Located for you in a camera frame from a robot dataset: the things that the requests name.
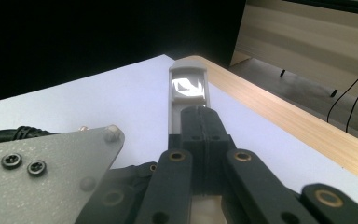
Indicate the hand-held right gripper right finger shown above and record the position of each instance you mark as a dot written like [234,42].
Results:
[216,146]

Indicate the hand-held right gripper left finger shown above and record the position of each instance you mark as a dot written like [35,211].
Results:
[192,146]

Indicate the white table mat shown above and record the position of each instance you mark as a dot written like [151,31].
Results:
[105,99]

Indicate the small black peg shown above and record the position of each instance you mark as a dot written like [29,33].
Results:
[333,93]
[282,73]

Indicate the clear cup with white lid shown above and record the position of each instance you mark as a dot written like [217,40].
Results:
[175,109]

